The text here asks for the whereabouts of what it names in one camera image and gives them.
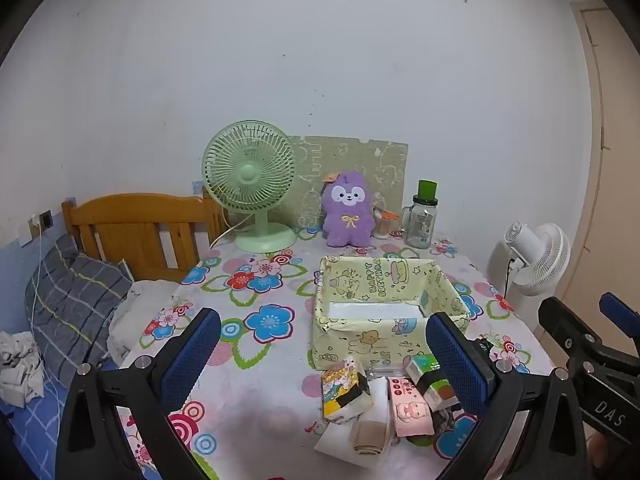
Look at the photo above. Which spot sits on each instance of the white standing fan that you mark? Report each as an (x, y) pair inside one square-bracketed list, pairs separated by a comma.
[(540, 260)]

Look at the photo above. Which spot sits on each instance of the yellow printed storage box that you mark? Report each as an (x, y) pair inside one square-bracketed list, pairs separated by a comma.
[(350, 345)]

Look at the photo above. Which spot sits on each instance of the cream cloth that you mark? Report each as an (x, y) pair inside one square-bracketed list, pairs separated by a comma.
[(335, 442)]

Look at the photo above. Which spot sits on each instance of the beige sock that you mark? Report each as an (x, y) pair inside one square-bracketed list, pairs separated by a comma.
[(372, 437)]

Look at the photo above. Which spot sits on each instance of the pink tissue pack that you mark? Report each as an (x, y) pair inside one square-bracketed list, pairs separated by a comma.
[(410, 410)]

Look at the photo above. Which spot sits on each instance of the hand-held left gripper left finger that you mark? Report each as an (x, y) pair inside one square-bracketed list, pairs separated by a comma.
[(192, 355)]

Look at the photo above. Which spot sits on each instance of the dark grey sock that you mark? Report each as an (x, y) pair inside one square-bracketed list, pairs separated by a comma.
[(445, 420)]

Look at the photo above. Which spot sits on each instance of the person's right hand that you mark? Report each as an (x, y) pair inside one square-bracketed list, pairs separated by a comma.
[(596, 450)]

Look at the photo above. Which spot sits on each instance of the wooden bed headboard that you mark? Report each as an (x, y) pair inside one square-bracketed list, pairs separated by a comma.
[(125, 210)]

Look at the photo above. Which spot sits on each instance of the purple plush toy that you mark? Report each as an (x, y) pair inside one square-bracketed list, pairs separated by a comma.
[(347, 210)]

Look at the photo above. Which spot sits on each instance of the beige door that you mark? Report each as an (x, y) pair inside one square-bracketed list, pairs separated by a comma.
[(615, 160)]

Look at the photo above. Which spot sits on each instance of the cotton swab jar orange lid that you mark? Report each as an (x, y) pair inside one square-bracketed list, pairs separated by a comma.
[(384, 225)]

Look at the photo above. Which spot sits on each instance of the green desk fan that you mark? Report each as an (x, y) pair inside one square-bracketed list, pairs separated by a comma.
[(248, 172)]

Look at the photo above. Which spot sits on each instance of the white crumpled cloth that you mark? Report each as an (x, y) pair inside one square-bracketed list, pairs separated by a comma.
[(20, 367)]

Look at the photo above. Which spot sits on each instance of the yellow cartoon tissue pack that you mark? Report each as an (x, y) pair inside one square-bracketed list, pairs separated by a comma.
[(340, 390)]

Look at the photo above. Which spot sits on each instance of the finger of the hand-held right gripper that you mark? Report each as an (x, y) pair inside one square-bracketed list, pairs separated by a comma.
[(565, 322), (620, 310)]

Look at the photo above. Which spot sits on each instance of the green tissue pack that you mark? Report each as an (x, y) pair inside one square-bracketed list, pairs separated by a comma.
[(425, 367)]

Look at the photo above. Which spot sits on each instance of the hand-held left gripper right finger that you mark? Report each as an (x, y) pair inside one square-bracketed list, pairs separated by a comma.
[(457, 360)]

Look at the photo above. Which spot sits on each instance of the blue checked bed sheet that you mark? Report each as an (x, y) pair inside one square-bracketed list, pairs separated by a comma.
[(35, 435)]

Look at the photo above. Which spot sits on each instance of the clear pink plastic pack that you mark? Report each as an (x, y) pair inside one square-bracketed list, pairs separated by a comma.
[(382, 374)]

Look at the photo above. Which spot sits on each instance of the grey plaid pillow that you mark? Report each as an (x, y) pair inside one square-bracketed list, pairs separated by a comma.
[(75, 300)]

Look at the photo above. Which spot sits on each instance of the green printed board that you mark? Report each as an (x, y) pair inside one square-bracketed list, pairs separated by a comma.
[(360, 157)]

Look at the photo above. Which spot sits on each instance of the glass mug with green lid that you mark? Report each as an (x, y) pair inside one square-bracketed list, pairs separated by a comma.
[(420, 225)]

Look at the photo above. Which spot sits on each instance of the white bedding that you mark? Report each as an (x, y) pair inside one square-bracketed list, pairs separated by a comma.
[(145, 300)]

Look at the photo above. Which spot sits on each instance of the floral tablecloth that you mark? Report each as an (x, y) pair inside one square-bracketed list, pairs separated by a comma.
[(250, 385)]

